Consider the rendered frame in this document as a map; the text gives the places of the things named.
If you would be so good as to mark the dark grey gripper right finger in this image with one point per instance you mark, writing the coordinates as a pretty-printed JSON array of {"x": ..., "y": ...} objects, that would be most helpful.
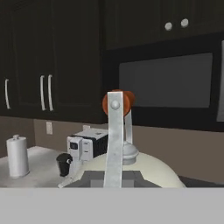
[{"x": 138, "y": 176}]

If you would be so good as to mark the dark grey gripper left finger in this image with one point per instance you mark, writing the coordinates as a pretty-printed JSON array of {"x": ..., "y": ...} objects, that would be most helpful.
[{"x": 87, "y": 176}]

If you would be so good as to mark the cream kettle with orange grip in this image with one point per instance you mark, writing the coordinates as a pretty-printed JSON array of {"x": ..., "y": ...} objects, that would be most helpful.
[{"x": 157, "y": 172}]

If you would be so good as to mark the black cup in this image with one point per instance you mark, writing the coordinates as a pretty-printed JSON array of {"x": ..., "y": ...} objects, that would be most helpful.
[{"x": 63, "y": 164}]

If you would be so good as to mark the white and black coffee machine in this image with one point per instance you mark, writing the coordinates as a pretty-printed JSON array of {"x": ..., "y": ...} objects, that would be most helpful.
[{"x": 93, "y": 143}]

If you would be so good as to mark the black hob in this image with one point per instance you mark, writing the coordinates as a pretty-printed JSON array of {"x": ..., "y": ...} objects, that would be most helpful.
[{"x": 204, "y": 182}]

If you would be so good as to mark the white paper towel roll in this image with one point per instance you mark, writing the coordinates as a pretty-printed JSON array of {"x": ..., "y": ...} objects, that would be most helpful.
[{"x": 17, "y": 157}]

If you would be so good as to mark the black microwave oven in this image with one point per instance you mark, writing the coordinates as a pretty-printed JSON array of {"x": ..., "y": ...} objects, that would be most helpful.
[{"x": 166, "y": 81}]

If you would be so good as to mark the white round cupboard knob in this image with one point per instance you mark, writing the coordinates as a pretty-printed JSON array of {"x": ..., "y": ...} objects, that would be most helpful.
[
  {"x": 168, "y": 26},
  {"x": 184, "y": 22}
]

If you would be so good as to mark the dark cupboard door with knob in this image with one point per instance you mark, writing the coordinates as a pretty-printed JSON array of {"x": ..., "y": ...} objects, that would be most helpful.
[
  {"x": 204, "y": 14},
  {"x": 137, "y": 20}
]

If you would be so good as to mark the white wall socket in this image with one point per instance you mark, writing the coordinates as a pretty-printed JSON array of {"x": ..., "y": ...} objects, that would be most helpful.
[
  {"x": 86, "y": 127},
  {"x": 49, "y": 127}
]

